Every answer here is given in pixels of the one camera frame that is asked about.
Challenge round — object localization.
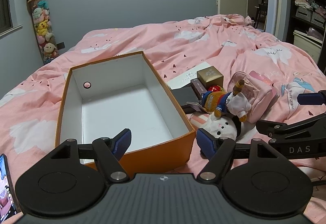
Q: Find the white bunny plush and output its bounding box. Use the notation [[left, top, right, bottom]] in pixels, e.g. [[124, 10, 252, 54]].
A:
[[189, 112, 257, 143]]

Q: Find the pink pouch bag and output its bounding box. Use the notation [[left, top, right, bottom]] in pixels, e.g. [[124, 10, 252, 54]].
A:
[[228, 70, 279, 123]]

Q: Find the brown sailor bear plush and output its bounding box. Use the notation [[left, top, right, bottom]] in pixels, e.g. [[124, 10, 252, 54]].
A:
[[187, 79, 251, 122]]

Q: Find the gold square box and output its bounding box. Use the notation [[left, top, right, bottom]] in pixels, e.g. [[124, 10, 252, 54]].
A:
[[197, 66, 224, 89]]

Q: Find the orange cardboard box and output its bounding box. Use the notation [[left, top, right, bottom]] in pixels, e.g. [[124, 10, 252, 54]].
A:
[[55, 52, 195, 175]]

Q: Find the red orange knitted ball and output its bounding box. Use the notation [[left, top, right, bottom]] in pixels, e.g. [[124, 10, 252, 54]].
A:
[[208, 85, 224, 92]]

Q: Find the black square box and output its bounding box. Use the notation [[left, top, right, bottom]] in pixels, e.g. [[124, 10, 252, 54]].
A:
[[171, 85, 202, 114]]

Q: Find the brown slim box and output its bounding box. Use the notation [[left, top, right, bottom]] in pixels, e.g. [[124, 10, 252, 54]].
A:
[[190, 78, 207, 99]]

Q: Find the white flat box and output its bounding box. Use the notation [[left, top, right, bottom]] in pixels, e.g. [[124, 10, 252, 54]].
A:
[[167, 62, 210, 90]]

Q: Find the smartphone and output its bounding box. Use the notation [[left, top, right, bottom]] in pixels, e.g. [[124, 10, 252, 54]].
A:
[[0, 153, 21, 223]]

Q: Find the plush toy hanging column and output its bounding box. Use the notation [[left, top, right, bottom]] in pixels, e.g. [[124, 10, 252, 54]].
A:
[[27, 0, 59, 64]]

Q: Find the window frame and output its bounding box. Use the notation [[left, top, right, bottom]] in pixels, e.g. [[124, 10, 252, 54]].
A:
[[1, 0, 22, 38]]

